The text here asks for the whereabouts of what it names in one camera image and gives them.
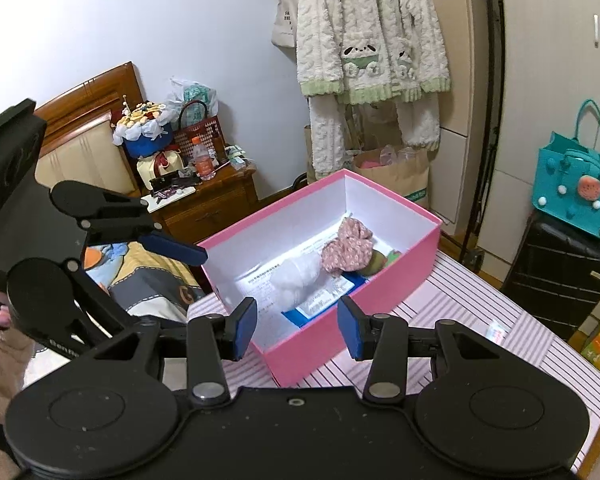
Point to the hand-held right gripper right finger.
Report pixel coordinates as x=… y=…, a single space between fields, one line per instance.
x=351 y=330

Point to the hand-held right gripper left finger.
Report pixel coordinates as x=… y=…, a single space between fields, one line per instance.
x=242 y=330

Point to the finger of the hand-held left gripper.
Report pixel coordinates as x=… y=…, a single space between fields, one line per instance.
x=105 y=300
x=175 y=250

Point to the blue wet wipes pack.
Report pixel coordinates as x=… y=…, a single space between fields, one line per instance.
x=325 y=305

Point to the pink cardboard box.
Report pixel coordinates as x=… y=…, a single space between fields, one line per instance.
x=320 y=355

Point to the green makeup sponge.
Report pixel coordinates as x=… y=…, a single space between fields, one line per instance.
x=375 y=262

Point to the white mesh bath pouf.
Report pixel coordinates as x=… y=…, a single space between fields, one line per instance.
x=297 y=280

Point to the pink floral scrunchie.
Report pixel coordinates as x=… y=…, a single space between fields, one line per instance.
x=347 y=247

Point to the person's left forearm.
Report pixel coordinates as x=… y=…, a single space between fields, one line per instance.
x=0 y=375

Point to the person's left hand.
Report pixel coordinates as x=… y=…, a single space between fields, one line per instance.
x=1 y=318

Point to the printed yellow bedding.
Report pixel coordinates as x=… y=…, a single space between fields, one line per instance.
x=140 y=290

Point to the printed paper sheet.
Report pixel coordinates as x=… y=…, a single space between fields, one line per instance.
x=262 y=287

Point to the wooden nightstand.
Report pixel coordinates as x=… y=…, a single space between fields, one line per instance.
x=210 y=205

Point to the cream pouch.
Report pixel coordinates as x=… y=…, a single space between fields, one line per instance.
x=160 y=167

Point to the orange label drink bottle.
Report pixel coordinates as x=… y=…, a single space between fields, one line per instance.
x=202 y=160

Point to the wooden bed headboard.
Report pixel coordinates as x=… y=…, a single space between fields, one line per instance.
x=80 y=155

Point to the woven handbag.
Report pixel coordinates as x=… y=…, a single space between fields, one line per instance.
x=200 y=130

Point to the blue flower bouquet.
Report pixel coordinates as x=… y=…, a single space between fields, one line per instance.
x=142 y=130

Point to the striped tablecloth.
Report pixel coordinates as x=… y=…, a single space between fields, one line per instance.
x=480 y=385

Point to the clear bag with green pack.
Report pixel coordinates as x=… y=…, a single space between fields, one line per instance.
x=192 y=94

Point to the kraft paper bag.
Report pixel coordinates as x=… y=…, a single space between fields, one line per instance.
x=400 y=175

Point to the black suitcase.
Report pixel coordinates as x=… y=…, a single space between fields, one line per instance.
x=555 y=280

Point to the beige cabinet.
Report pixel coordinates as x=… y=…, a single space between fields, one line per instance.
x=462 y=110

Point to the beige canvas tote bag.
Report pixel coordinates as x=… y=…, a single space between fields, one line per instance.
x=284 y=20

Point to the teal felt tote bag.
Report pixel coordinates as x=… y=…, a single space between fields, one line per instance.
x=575 y=195

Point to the black garment rack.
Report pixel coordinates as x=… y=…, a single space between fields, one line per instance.
x=492 y=110

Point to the cream fleece pajamas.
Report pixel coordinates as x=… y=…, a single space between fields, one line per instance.
x=360 y=25

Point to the white wardrobe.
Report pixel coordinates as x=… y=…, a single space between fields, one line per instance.
x=555 y=60

